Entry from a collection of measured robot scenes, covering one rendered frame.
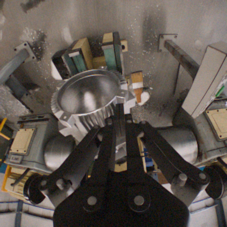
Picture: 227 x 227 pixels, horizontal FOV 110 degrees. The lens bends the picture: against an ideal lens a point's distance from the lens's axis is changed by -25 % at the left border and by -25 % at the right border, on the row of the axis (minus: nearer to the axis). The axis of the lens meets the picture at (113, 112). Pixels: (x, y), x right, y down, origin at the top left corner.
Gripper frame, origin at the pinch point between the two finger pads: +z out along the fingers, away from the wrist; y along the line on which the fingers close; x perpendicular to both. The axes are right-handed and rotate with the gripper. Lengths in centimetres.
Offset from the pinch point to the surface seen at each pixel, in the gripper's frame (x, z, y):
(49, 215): -532, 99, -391
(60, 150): -26.3, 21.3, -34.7
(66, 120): 0.5, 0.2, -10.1
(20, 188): -42, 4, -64
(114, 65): 9.1, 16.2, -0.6
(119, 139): -7.2, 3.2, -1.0
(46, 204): -505, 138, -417
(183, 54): 10.3, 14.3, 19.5
